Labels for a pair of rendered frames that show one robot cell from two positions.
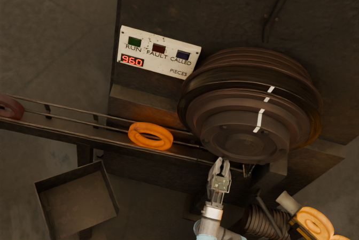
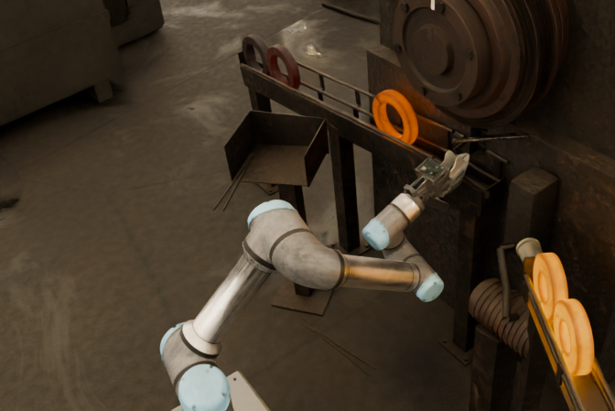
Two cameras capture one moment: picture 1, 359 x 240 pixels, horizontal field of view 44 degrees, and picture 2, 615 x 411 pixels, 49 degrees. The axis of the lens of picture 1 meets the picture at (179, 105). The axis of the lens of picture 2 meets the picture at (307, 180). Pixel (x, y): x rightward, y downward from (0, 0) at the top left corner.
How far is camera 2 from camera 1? 1.48 m
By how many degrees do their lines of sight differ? 46
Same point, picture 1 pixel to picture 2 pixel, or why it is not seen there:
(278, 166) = (529, 181)
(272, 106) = not seen: outside the picture
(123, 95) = (380, 52)
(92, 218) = (282, 178)
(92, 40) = not seen: hidden behind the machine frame
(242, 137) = (426, 27)
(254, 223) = (480, 292)
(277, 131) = (457, 6)
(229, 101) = not seen: outside the picture
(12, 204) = not seen: hidden behind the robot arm
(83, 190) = (296, 156)
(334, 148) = not seen: outside the picture
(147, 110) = (399, 78)
